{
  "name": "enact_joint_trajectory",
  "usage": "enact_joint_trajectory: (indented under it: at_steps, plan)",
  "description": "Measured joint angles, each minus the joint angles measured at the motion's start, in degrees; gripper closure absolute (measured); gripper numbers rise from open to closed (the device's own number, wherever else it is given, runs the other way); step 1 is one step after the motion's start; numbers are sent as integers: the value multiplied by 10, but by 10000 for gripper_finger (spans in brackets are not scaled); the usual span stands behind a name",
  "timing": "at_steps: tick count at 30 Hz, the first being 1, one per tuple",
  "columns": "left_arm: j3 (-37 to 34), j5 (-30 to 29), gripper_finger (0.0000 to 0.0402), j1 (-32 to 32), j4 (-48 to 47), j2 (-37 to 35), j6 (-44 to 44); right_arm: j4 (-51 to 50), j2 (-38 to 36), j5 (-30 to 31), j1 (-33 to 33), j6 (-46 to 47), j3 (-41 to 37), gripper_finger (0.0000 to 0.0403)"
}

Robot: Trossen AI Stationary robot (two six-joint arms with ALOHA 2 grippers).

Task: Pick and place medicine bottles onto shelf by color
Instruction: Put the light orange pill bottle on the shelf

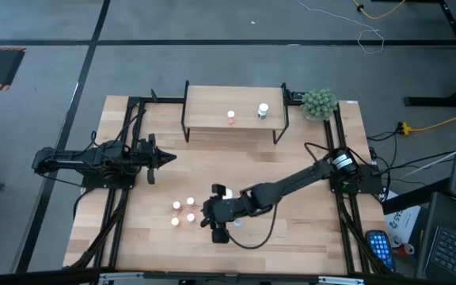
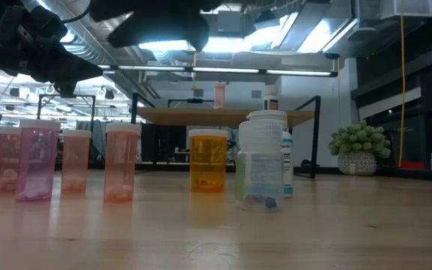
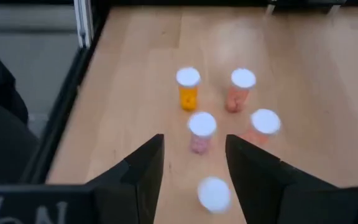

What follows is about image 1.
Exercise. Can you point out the black desk frame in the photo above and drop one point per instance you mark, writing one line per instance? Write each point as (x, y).
(430, 101)

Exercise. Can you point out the black laptop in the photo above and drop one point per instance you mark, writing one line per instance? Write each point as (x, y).
(453, 249)

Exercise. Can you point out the white bottle dark label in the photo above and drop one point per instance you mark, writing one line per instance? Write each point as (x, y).
(263, 107)

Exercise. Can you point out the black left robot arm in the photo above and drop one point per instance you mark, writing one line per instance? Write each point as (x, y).
(69, 160)

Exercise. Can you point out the wide orange pill bottle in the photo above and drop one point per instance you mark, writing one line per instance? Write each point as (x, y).
(229, 194)

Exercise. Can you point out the black camera rig bar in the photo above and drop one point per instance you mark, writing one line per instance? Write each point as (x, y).
(54, 277)

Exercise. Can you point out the wooden shelf black legs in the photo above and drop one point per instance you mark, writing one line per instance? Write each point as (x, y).
(212, 107)

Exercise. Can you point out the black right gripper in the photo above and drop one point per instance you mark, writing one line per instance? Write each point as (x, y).
(228, 210)

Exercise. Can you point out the red can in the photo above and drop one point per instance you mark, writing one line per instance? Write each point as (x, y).
(408, 248)

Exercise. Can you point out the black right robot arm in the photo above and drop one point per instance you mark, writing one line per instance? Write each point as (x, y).
(291, 184)

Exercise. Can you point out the purple pill bottle white cap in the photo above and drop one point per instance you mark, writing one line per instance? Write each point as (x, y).
(190, 217)

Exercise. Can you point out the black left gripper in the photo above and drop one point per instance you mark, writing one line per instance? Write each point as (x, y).
(151, 176)

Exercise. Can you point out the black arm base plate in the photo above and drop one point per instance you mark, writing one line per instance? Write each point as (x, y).
(372, 178)
(93, 183)

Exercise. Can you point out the potted green succulent plant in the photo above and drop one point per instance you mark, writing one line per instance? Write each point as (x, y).
(319, 105)

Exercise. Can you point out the small orange pill bottle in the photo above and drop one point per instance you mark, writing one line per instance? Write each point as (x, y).
(175, 221)

